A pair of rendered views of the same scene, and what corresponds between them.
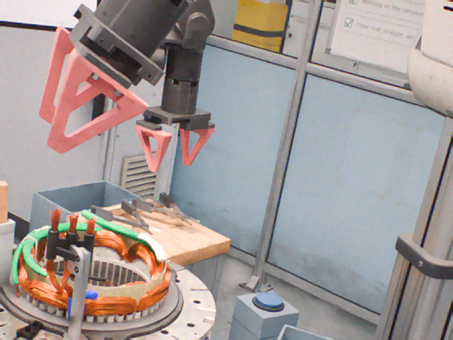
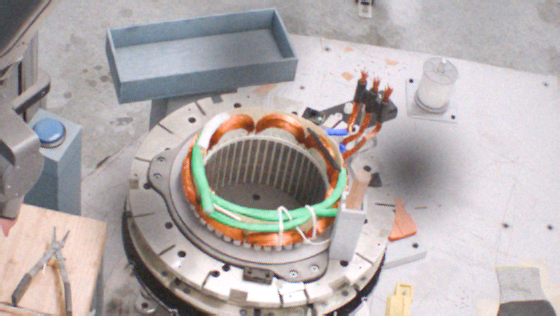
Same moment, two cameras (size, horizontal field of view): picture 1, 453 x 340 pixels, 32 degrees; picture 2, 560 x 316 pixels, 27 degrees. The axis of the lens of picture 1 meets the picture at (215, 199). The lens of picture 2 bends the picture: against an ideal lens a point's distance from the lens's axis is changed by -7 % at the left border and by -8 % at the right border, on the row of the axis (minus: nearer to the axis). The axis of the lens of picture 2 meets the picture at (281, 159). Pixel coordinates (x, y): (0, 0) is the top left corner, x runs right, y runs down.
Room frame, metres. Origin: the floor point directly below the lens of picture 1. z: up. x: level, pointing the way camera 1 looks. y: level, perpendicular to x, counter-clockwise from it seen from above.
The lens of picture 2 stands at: (1.48, 0.87, 2.22)
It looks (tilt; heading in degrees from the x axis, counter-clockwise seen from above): 48 degrees down; 230
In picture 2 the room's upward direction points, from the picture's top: 12 degrees clockwise
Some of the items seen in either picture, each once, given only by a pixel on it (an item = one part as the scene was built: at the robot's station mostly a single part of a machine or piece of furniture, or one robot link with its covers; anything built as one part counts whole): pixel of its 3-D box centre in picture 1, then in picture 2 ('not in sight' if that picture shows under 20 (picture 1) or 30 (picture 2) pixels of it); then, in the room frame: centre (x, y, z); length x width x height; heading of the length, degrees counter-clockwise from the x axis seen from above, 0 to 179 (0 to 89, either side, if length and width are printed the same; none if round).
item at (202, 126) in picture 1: (185, 139); not in sight; (1.27, 0.07, 1.21); 0.07 x 0.07 x 0.09; 53
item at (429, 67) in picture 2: not in sight; (436, 84); (0.36, -0.12, 0.82); 0.06 x 0.06 x 0.07
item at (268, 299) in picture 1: (268, 299); (48, 130); (1.06, -0.11, 1.04); 0.04 x 0.04 x 0.01
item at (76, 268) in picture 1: (75, 261); not in sight; (0.75, 0.13, 1.20); 0.02 x 0.01 x 0.03; 44
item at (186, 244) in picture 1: (149, 234); (18, 275); (1.20, 0.10, 1.05); 0.20 x 0.19 x 0.02; 52
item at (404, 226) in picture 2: not in sight; (394, 219); (0.57, 0.07, 0.80); 0.07 x 0.05 x 0.01; 82
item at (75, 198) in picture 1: (81, 267); not in sight; (1.29, 0.22, 0.92); 0.17 x 0.11 x 0.28; 142
